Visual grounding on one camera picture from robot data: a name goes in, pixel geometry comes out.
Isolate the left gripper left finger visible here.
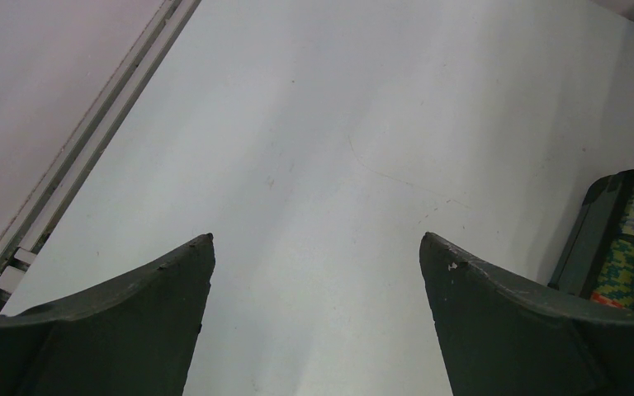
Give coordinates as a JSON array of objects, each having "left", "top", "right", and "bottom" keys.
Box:
[{"left": 0, "top": 234, "right": 215, "bottom": 395}]

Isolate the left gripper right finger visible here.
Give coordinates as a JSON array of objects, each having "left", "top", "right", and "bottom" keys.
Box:
[{"left": 419, "top": 233, "right": 634, "bottom": 395}]

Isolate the black poker set case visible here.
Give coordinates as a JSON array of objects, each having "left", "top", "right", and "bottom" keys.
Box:
[{"left": 548, "top": 169, "right": 634, "bottom": 310}]

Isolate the green chip stack row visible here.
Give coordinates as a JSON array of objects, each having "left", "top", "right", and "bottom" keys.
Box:
[{"left": 590, "top": 189, "right": 634, "bottom": 309}]

